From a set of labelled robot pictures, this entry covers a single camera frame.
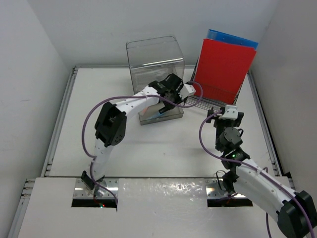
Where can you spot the blue folder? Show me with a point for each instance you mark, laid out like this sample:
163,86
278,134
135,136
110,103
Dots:
231,39

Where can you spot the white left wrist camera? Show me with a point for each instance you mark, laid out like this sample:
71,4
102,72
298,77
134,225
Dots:
186,91

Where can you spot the black wire mesh rack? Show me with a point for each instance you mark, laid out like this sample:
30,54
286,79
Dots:
213,98

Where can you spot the clear plastic drawer organizer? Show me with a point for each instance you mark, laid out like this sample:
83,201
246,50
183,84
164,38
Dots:
154,59

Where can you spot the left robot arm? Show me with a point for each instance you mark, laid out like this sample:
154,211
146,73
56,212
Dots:
110,126

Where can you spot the red folder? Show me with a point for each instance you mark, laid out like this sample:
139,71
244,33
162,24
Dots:
223,65

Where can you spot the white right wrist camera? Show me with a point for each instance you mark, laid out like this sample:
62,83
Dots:
230,112

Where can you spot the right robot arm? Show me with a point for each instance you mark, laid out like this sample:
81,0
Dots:
294,212

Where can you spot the white front cover panel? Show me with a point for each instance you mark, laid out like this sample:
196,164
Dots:
147,208

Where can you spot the blue cap clear marker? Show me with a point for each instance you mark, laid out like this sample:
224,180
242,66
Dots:
155,116

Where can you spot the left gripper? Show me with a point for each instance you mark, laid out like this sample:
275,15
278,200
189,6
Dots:
177,92

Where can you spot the aluminium table frame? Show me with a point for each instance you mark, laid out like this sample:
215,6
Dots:
164,150

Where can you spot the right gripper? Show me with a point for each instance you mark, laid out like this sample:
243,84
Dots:
233,124

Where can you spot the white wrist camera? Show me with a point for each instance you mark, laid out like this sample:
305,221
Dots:
186,91
230,112

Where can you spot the orange cap clear marker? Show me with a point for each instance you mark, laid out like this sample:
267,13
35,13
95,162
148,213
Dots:
143,111

